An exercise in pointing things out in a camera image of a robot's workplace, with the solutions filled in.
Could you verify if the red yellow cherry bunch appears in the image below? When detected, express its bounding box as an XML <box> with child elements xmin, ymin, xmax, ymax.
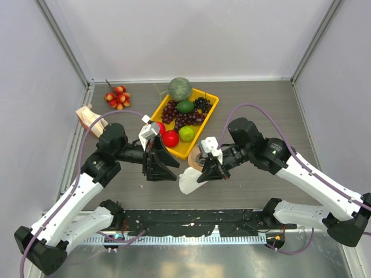
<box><xmin>104</xmin><ymin>80</ymin><xmax>131</xmax><ymax>110</ymax></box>

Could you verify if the green melon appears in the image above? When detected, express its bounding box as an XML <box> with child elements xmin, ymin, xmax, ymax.
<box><xmin>168</xmin><ymin>77</ymin><xmax>192</xmax><ymax>102</ymax></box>

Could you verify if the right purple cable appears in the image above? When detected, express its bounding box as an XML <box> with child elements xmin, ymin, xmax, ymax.
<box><xmin>217</xmin><ymin>103</ymin><xmax>371</xmax><ymax>255</ymax></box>

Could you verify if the red grape bunch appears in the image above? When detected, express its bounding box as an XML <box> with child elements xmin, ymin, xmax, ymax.
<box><xmin>161</xmin><ymin>100</ymin><xmax>208</xmax><ymax>133</ymax></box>

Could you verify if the light green apple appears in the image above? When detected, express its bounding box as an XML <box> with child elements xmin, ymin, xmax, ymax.
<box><xmin>179</xmin><ymin>126</ymin><xmax>195</xmax><ymax>142</ymax></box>

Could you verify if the dark green lime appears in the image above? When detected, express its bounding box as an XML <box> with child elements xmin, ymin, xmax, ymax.
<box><xmin>176</xmin><ymin>100</ymin><xmax>195</xmax><ymax>114</ymax></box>

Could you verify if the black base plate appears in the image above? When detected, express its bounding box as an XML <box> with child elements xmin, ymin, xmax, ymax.
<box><xmin>118</xmin><ymin>209</ymin><xmax>297</xmax><ymax>237</ymax></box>

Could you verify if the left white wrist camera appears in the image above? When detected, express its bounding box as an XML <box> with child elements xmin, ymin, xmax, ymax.
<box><xmin>139</xmin><ymin>115</ymin><xmax>160</xmax><ymax>151</ymax></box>

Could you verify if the yellow plastic tray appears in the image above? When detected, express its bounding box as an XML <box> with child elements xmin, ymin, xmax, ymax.
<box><xmin>151</xmin><ymin>89</ymin><xmax>219</xmax><ymax>159</ymax></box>

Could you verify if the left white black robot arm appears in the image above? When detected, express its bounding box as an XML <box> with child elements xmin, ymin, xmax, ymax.
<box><xmin>14</xmin><ymin>122</ymin><xmax>180</xmax><ymax>275</ymax></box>

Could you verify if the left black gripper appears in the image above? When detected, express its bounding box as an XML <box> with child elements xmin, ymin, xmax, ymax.
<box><xmin>114</xmin><ymin>133</ymin><xmax>179</xmax><ymax>180</ymax></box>

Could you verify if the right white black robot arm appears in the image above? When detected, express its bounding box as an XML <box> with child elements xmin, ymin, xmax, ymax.
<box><xmin>197</xmin><ymin>118</ymin><xmax>370</xmax><ymax>247</ymax></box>

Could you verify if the clear glass ribbed dripper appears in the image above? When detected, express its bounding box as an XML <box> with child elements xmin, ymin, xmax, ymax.
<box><xmin>195</xmin><ymin>151</ymin><xmax>206</xmax><ymax>166</ymax></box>

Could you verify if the black grape bunch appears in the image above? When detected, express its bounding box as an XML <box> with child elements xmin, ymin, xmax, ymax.
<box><xmin>193</xmin><ymin>97</ymin><xmax>213</xmax><ymax>114</ymax></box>

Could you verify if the purple cable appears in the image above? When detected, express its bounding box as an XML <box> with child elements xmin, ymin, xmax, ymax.
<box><xmin>19</xmin><ymin>109</ymin><xmax>150</xmax><ymax>278</ymax></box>
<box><xmin>217</xmin><ymin>103</ymin><xmax>371</xmax><ymax>255</ymax></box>

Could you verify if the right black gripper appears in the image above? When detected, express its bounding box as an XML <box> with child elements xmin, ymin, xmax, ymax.
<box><xmin>197</xmin><ymin>144</ymin><xmax>252</xmax><ymax>182</ymax></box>

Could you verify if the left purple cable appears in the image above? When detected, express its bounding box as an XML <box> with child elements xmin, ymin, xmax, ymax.
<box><xmin>19</xmin><ymin>109</ymin><xmax>150</xmax><ymax>278</ymax></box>

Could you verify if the red apple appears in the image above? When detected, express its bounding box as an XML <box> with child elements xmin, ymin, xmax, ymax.
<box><xmin>157</xmin><ymin>122</ymin><xmax>166</xmax><ymax>135</ymax></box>

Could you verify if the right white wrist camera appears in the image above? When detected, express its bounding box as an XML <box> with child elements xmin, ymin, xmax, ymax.
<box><xmin>199</xmin><ymin>137</ymin><xmax>223</xmax><ymax>164</ymax></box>

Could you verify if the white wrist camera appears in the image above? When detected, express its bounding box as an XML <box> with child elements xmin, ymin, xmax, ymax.
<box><xmin>139</xmin><ymin>115</ymin><xmax>160</xmax><ymax>151</ymax></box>
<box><xmin>199</xmin><ymin>137</ymin><xmax>223</xmax><ymax>164</ymax></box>

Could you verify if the white paper coffee filter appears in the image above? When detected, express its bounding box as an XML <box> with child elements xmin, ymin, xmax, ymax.
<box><xmin>179</xmin><ymin>167</ymin><xmax>206</xmax><ymax>195</ymax></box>

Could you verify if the white slotted cable duct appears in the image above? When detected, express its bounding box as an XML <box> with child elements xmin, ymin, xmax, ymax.
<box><xmin>81</xmin><ymin>233</ymin><xmax>267</xmax><ymax>247</ymax></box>

